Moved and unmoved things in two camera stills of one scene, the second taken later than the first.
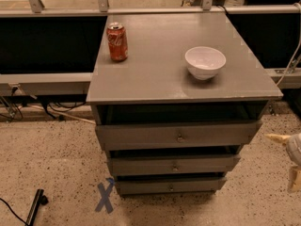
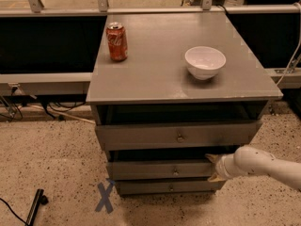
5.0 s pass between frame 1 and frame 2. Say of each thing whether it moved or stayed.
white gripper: moved
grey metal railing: stayed
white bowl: stayed
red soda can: stayed
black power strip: stayed
